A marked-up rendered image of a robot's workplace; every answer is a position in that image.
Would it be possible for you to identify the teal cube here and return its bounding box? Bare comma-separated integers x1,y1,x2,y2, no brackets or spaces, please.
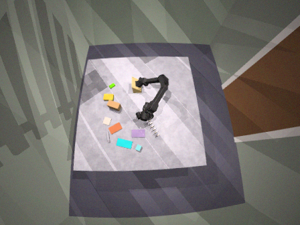
135,144,142,151

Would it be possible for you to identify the orange rectangular block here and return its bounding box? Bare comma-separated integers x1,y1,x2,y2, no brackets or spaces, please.
108,123,122,134

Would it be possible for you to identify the tan cube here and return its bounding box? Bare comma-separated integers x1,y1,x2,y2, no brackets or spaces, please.
107,100,121,111

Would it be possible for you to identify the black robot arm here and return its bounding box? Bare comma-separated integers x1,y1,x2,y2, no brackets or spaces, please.
135,74,169,121

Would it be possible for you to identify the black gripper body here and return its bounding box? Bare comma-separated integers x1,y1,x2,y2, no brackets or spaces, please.
136,112,142,119

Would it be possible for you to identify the small yellow block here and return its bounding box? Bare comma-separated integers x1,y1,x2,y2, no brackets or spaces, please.
103,94,114,100

